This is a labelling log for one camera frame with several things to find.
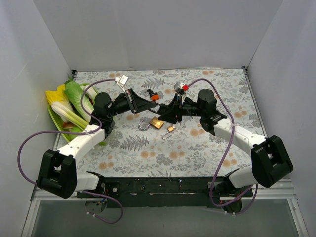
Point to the green vegetable tray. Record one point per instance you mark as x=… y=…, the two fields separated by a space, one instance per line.
x=66 y=127

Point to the aluminium frame rail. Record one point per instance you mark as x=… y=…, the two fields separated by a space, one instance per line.
x=274 y=213

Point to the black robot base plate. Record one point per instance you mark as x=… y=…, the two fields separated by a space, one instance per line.
x=157 y=191

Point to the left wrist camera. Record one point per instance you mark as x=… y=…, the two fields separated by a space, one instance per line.
x=121 y=81

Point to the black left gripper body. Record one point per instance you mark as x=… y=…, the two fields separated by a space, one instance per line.
x=132 y=100

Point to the floral patterned table mat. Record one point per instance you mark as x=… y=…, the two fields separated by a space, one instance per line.
x=135 y=149

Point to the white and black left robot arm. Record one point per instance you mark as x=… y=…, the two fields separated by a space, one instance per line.
x=58 y=171

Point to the napa cabbage toy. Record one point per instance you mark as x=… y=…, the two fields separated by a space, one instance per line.
x=74 y=93

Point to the large brass padlock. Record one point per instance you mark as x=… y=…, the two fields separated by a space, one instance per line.
x=153 y=122

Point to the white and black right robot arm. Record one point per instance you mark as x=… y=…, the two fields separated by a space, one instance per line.
x=270 y=161

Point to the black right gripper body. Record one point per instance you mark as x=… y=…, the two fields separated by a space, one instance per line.
x=177 y=107

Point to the yellow-leaf cabbage toy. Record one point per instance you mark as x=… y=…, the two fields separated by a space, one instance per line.
x=61 y=105

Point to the small brass padlock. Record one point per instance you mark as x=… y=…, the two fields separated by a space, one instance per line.
x=169 y=130

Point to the bok choy toy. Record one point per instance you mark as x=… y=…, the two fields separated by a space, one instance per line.
x=91 y=93

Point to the black Kaijing padlock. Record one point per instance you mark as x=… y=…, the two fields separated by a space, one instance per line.
x=163 y=108

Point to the orange and black padlock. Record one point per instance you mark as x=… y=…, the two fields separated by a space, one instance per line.
x=153 y=95

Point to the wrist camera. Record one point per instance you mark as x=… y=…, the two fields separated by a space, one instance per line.
x=121 y=81
x=181 y=89

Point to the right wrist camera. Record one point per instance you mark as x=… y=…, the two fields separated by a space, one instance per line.
x=181 y=89

